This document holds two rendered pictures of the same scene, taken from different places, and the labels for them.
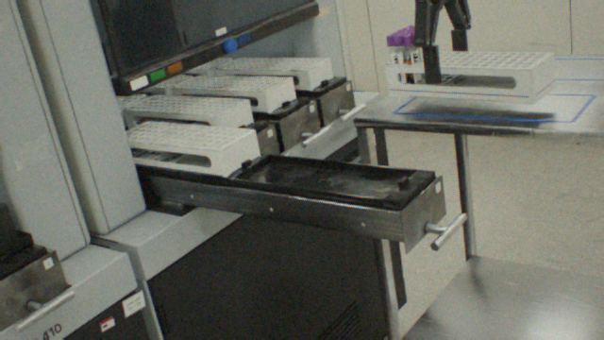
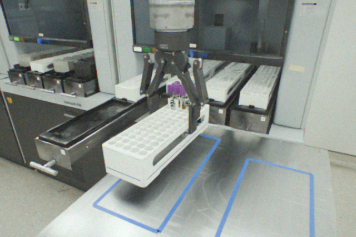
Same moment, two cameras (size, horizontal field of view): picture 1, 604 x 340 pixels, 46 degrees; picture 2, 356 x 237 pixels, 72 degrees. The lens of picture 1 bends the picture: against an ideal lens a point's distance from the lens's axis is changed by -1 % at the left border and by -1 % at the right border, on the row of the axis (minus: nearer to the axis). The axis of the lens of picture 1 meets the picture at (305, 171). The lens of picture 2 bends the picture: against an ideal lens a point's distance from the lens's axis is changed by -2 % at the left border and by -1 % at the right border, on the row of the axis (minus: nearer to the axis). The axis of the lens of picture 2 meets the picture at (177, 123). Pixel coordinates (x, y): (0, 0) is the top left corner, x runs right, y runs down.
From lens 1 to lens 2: 1.43 m
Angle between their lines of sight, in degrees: 69
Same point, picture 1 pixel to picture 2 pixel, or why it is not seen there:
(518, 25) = not seen: outside the picture
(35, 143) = (103, 52)
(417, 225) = (47, 153)
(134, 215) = not seen: hidden behind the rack
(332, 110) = (240, 122)
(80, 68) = (122, 34)
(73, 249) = (109, 92)
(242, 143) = (125, 89)
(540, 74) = (114, 157)
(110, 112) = (130, 55)
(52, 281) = (80, 92)
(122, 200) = not seen: hidden behind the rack
